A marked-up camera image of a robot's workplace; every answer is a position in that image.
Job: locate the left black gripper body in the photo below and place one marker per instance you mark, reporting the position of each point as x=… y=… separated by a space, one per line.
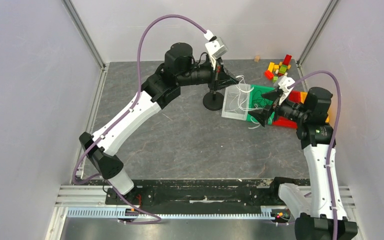
x=214 y=83

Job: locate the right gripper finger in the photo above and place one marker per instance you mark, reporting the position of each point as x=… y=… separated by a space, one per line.
x=276 y=94
x=264 y=116

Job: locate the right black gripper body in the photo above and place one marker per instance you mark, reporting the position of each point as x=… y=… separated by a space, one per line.
x=274 y=106

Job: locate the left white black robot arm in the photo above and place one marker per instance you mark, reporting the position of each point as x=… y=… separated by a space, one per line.
x=178 y=70

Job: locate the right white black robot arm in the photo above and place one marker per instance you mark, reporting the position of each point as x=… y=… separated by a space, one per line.
x=321 y=215

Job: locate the green plastic bin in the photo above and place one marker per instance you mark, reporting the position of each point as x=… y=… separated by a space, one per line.
x=257 y=101

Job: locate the red plastic bin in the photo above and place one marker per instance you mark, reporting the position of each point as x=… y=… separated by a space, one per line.
x=296 y=97

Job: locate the black stand with pink ball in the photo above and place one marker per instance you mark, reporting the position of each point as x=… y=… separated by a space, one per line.
x=213 y=101

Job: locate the pile of coloured toy blocks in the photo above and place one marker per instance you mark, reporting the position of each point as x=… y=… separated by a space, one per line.
x=275 y=71

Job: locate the white plastic bin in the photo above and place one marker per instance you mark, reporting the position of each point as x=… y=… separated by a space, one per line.
x=235 y=104

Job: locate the small wooden cube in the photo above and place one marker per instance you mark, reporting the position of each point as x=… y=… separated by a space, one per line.
x=257 y=59

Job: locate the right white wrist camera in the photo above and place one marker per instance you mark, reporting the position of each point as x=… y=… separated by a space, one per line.
x=285 y=84

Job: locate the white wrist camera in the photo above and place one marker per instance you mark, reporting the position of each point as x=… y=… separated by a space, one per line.
x=285 y=84
x=215 y=47

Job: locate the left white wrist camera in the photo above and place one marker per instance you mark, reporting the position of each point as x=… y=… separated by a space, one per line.
x=215 y=47

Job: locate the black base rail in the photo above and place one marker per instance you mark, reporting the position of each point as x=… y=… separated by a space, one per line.
x=196 y=197

